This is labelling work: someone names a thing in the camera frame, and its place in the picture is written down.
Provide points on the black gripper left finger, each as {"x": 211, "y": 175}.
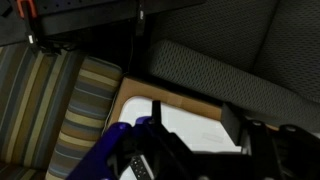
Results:
{"x": 156, "y": 146}

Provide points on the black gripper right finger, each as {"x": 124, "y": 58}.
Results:
{"x": 266, "y": 150}

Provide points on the white rectangular board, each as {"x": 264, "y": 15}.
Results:
{"x": 196, "y": 130}

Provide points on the brown cardboard box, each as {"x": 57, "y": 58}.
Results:
{"x": 150, "y": 88}

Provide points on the grey mesh fabric chair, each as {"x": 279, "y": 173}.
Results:
{"x": 233, "y": 50}

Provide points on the striped fabric sofa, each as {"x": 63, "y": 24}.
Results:
{"x": 40, "y": 110}

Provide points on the black metal stand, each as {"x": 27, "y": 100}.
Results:
{"x": 86, "y": 16}

